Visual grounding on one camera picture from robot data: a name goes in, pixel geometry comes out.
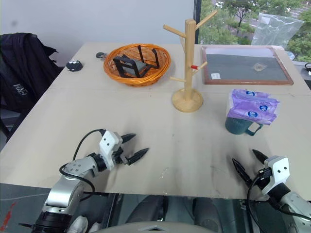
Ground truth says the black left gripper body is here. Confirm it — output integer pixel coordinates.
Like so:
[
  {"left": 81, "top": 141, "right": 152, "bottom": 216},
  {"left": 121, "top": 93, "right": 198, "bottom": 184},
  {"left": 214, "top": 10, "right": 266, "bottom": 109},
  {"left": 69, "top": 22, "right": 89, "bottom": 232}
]
[{"left": 111, "top": 139, "right": 129, "bottom": 166}]

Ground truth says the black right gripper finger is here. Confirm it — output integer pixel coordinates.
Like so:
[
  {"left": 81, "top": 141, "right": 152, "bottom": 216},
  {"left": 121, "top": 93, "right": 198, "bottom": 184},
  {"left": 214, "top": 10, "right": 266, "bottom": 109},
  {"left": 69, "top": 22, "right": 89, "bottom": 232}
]
[
  {"left": 252, "top": 149, "right": 268, "bottom": 168},
  {"left": 232, "top": 158, "right": 254, "bottom": 187}
]

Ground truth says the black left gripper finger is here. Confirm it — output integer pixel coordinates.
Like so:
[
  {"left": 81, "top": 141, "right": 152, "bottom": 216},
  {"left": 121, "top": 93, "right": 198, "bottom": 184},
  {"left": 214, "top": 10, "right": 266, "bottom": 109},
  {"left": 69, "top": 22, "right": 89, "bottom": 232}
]
[
  {"left": 121, "top": 133, "right": 138, "bottom": 144},
  {"left": 126, "top": 147, "right": 150, "bottom": 166}
]

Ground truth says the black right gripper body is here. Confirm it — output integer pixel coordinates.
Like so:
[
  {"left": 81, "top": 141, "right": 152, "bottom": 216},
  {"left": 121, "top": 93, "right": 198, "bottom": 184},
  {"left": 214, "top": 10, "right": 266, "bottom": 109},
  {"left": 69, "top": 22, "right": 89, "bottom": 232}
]
[{"left": 249, "top": 157, "right": 272, "bottom": 193}]

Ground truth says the teal mug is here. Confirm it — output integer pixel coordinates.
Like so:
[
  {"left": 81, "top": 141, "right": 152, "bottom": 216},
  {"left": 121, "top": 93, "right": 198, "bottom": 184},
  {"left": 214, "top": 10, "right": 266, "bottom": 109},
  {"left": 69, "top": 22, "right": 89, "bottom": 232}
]
[{"left": 225, "top": 116, "right": 264, "bottom": 137}]

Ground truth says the wooden mug tree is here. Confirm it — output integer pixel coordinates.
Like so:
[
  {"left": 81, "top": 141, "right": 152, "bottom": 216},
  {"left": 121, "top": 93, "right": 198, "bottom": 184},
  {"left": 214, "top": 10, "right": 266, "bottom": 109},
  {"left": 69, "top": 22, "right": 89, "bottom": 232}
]
[{"left": 163, "top": 10, "right": 218, "bottom": 113}]

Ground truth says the purple tissue pack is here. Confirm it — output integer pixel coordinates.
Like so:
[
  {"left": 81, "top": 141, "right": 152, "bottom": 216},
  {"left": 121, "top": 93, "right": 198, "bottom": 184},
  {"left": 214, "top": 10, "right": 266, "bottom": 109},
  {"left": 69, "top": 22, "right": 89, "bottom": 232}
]
[{"left": 225, "top": 88, "right": 280, "bottom": 126}]

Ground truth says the orange woven basket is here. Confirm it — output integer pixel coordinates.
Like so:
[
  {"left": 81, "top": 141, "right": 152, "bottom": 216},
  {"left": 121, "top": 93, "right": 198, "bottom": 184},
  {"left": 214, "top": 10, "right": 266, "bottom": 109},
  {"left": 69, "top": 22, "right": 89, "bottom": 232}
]
[{"left": 104, "top": 43, "right": 172, "bottom": 87}]

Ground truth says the black folding stand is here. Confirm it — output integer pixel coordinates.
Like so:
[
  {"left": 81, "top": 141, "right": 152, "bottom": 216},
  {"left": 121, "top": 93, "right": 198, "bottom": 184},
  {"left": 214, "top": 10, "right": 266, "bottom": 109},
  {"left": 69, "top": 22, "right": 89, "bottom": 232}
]
[{"left": 112, "top": 45, "right": 160, "bottom": 79}]

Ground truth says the silver robot torso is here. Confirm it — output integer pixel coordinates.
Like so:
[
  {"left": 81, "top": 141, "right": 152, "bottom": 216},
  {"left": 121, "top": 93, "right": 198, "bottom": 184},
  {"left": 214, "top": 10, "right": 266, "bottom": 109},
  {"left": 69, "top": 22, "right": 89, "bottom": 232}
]
[{"left": 96, "top": 221, "right": 245, "bottom": 233}]

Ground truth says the black round device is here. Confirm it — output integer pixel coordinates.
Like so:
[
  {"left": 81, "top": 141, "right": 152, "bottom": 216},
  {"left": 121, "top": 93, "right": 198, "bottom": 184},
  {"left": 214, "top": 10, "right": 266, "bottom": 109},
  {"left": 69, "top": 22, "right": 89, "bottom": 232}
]
[{"left": 66, "top": 60, "right": 83, "bottom": 72}]

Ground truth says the wood framed dark board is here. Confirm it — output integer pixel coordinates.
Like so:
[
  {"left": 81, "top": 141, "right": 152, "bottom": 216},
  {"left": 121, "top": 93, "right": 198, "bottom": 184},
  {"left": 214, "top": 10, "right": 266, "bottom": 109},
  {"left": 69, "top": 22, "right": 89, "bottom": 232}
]
[{"left": 201, "top": 45, "right": 294, "bottom": 86}]

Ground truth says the black jacket on chair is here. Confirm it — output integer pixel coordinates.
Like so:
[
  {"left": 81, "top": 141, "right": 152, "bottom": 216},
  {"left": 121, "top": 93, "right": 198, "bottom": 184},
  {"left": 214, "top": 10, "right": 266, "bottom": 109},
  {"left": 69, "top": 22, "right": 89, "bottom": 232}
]
[{"left": 0, "top": 33, "right": 64, "bottom": 115}]

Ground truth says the clear plastic bag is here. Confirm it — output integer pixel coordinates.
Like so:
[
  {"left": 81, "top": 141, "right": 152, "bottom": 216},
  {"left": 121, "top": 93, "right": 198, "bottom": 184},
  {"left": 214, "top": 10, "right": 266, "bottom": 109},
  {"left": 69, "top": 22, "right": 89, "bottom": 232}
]
[{"left": 251, "top": 12, "right": 305, "bottom": 47}]

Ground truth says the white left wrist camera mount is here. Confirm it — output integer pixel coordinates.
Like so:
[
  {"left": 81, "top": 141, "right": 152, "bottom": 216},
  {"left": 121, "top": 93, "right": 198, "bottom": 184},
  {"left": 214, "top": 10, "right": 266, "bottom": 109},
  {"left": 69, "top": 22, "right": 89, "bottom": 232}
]
[{"left": 99, "top": 130, "right": 123, "bottom": 170}]

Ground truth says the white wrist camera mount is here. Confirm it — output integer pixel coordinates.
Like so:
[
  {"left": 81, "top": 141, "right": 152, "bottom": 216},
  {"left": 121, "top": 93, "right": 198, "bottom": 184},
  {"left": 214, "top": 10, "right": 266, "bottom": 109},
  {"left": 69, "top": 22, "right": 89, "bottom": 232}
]
[
  {"left": 99, "top": 130, "right": 123, "bottom": 170},
  {"left": 261, "top": 156, "right": 290, "bottom": 196}
]

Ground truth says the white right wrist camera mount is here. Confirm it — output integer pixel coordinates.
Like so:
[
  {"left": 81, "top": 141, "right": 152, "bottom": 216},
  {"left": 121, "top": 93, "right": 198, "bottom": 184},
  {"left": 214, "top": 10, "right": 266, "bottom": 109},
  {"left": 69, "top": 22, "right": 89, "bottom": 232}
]
[{"left": 261, "top": 156, "right": 290, "bottom": 196}]

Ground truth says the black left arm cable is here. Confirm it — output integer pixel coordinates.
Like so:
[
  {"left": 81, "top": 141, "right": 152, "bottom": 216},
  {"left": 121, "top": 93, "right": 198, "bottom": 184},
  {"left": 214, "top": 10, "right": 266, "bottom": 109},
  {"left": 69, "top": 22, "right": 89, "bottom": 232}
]
[{"left": 59, "top": 129, "right": 106, "bottom": 195}]

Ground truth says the black chair frame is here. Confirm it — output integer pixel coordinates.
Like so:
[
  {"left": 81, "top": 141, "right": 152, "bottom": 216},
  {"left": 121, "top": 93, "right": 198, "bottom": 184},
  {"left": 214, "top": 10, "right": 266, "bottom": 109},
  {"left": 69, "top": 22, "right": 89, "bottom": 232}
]
[{"left": 0, "top": 106, "right": 21, "bottom": 143}]

